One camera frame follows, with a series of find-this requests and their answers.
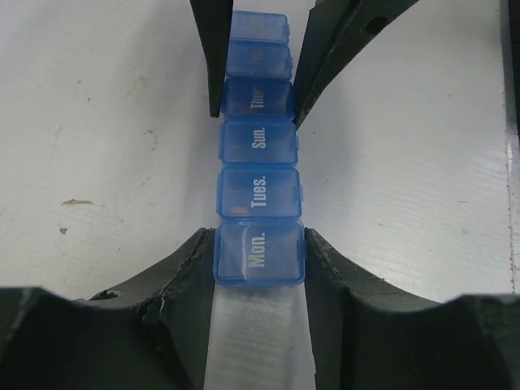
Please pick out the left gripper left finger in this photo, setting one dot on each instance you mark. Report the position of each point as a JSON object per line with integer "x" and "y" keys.
{"x": 149, "y": 332}

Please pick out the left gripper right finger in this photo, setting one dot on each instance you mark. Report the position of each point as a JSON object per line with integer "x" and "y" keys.
{"x": 369, "y": 334}

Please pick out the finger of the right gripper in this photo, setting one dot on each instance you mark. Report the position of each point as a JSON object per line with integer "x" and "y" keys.
{"x": 336, "y": 32}
{"x": 213, "y": 19}

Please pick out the blue weekly pill organizer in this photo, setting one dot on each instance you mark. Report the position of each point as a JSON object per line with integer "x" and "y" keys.
{"x": 260, "y": 241}

